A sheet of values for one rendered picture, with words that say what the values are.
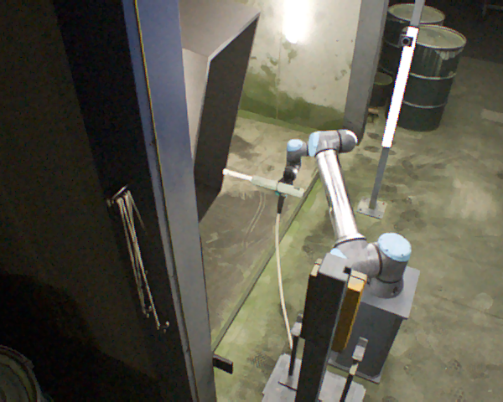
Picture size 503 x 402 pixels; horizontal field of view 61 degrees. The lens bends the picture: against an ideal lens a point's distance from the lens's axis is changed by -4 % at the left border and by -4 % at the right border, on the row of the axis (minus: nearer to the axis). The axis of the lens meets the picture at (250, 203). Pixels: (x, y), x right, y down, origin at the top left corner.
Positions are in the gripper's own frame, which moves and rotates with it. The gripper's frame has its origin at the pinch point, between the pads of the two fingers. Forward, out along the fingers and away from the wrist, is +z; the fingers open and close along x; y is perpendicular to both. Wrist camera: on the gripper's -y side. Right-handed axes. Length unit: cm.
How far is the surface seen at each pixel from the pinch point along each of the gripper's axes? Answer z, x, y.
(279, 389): 122, -28, -13
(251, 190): -68, 33, 62
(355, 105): -164, -29, 17
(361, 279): 131, -37, -90
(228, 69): -11, 41, -62
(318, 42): -169, 14, -30
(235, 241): -12, 26, 63
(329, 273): 140, -30, -98
